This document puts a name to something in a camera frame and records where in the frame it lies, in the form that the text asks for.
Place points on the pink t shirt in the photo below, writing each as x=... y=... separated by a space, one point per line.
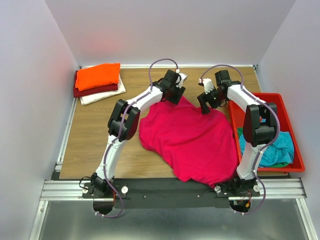
x=199 y=147

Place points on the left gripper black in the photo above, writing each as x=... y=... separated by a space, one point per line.
x=176 y=96

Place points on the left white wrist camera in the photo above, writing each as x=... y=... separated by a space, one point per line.
x=181 y=78

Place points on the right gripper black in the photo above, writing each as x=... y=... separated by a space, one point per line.
x=204 y=100

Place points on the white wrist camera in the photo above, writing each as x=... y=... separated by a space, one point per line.
x=207 y=84
x=181 y=78

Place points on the aluminium frame rail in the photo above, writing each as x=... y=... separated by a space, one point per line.
x=61 y=190

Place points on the green t shirt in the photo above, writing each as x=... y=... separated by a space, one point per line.
x=240 y=133

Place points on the white folded t shirt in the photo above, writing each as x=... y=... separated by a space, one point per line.
x=92 y=98

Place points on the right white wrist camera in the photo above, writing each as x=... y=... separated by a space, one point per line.
x=207 y=84

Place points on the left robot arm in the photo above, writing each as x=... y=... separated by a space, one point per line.
x=123 y=124

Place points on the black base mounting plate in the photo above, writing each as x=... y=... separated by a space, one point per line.
x=164 y=193

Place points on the orange folded t shirt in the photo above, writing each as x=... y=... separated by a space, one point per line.
x=97 y=76

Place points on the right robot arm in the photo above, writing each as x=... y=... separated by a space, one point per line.
x=261 y=126

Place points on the dark red folded t shirt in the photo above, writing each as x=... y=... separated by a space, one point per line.
x=77 y=93

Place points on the teal t shirt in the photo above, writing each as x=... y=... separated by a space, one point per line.
x=280 y=154

